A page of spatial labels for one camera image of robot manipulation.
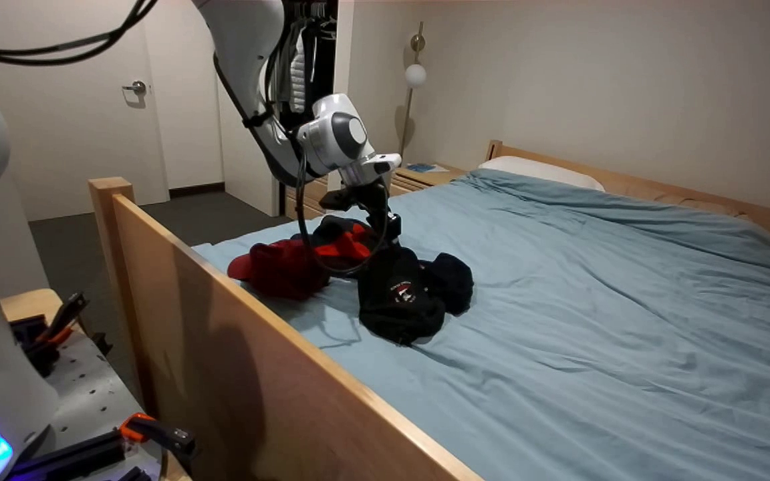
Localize perforated metal work table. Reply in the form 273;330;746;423
8;334;163;481

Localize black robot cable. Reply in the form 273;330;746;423
0;0;159;66

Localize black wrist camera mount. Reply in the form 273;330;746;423
321;152;400;212

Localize red cap white logo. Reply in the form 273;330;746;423
226;242;328;303

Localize blue bed sheet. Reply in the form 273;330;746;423
193;168;770;481

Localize white pillow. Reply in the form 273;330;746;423
478;155;603;192

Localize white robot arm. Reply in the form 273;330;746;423
194;0;400;243

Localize plain black cap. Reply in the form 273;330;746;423
424;255;472;315

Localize hanging clothes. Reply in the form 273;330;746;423
273;0;337;119

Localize white door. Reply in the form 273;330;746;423
0;0;226;225

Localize orange black clamp tool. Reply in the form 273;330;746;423
8;413;194;481

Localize wooden bed frame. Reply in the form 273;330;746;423
91;144;770;481

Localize wall lamp round bulb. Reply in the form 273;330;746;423
400;24;427;152

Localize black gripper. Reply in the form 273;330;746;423
361;183;400;250

